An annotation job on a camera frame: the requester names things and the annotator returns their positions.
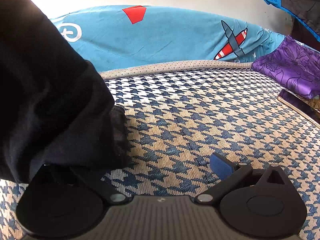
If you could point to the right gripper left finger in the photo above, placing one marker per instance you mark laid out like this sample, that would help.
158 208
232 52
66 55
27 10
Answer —
61 203

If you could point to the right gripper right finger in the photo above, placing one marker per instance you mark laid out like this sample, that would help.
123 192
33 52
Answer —
260 203

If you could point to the black garment with white stripes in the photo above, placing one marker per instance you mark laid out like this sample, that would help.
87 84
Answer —
55 107

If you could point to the smartphone with gold edge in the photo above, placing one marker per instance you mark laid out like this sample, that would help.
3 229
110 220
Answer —
299 106

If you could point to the houndstooth blue beige mattress cover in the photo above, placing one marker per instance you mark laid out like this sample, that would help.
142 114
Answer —
177 119

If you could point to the purple floral cloth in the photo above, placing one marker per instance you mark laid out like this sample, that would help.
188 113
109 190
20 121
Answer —
292 65

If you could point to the blue airplane print pillow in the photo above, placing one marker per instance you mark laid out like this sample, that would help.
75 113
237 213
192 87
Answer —
123 36

